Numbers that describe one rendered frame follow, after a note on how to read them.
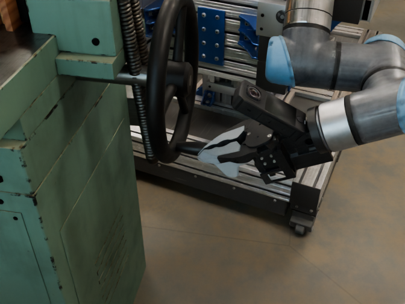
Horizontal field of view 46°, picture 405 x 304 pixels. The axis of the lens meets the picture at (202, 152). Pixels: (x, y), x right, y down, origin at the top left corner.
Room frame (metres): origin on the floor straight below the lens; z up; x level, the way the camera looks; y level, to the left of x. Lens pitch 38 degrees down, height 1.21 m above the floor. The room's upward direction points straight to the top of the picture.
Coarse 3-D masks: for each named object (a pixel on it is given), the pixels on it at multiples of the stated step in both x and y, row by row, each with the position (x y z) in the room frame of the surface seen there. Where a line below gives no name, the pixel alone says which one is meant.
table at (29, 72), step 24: (24, 24) 0.73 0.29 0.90; (144, 24) 0.83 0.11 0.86; (0, 48) 0.65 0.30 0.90; (24, 48) 0.65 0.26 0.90; (48, 48) 0.67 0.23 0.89; (0, 72) 0.57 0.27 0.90; (24, 72) 0.59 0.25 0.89; (48, 72) 0.65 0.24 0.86; (72, 72) 0.67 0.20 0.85; (96, 72) 0.66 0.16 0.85; (0, 96) 0.53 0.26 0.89; (24, 96) 0.58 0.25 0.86; (0, 120) 0.51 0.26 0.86
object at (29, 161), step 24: (72, 96) 0.71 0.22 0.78; (96, 96) 0.80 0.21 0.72; (48, 120) 0.62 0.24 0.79; (72, 120) 0.69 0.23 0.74; (0, 144) 0.55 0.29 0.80; (24, 144) 0.55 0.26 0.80; (48, 144) 0.60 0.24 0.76; (0, 168) 0.54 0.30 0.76; (24, 168) 0.53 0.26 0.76; (48, 168) 0.59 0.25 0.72; (24, 192) 0.54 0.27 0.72
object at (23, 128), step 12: (48, 84) 0.65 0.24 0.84; (60, 84) 0.68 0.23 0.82; (48, 96) 0.64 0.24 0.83; (60, 96) 0.67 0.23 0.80; (36, 108) 0.60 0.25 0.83; (48, 108) 0.63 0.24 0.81; (24, 120) 0.56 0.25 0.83; (36, 120) 0.59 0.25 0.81; (12, 132) 0.56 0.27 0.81; (24, 132) 0.55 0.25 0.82
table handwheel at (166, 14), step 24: (168, 0) 0.70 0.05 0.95; (192, 0) 0.80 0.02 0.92; (168, 24) 0.65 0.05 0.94; (192, 24) 0.82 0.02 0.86; (168, 48) 0.63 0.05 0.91; (192, 48) 0.83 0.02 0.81; (120, 72) 0.72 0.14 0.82; (144, 72) 0.71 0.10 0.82; (168, 72) 0.70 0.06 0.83; (192, 72) 0.73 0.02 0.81; (168, 96) 0.65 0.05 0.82; (192, 96) 0.80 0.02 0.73; (168, 144) 0.60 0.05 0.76
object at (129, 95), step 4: (128, 88) 1.01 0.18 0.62; (128, 92) 0.99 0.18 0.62; (132, 92) 0.99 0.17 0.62; (128, 96) 0.97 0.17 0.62; (132, 96) 0.97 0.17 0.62; (128, 100) 0.96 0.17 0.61; (132, 100) 0.96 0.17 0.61; (128, 104) 0.97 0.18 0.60; (132, 104) 0.96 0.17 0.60; (128, 108) 0.97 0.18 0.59; (132, 108) 0.96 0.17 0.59; (128, 112) 0.97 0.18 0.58; (132, 112) 0.96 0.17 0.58; (136, 112) 0.96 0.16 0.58; (132, 116) 0.96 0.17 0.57; (136, 116) 0.96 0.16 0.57; (132, 120) 0.96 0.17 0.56; (136, 120) 0.96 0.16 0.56; (132, 124) 0.96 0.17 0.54; (136, 124) 0.96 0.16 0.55
